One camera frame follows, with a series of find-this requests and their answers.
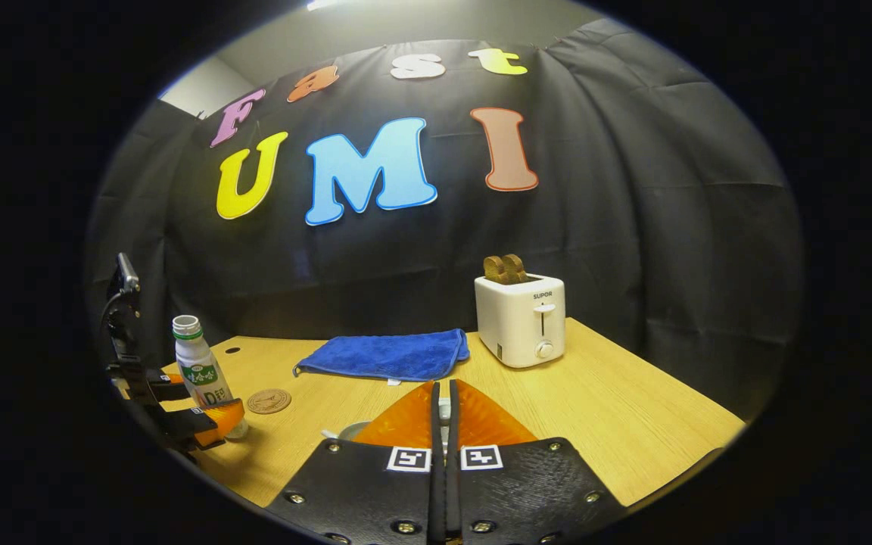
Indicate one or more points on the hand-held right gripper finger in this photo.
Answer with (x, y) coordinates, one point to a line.
(437, 499)
(454, 499)

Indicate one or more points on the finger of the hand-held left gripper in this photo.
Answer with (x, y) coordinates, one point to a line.
(220, 422)
(167, 384)

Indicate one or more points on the white water bottle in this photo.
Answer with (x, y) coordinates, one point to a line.
(195, 356)

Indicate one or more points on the round brown coaster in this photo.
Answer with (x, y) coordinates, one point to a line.
(269, 401)

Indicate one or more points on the blue white teacup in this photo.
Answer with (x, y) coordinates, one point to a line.
(351, 430)

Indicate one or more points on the blue towel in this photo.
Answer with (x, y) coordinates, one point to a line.
(390, 354)

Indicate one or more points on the white toaster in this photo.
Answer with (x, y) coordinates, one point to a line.
(515, 322)

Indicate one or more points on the black backdrop cloth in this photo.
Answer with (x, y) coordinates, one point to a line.
(595, 189)

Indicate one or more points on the smartphone on black mount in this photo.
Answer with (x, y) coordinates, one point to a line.
(124, 276)

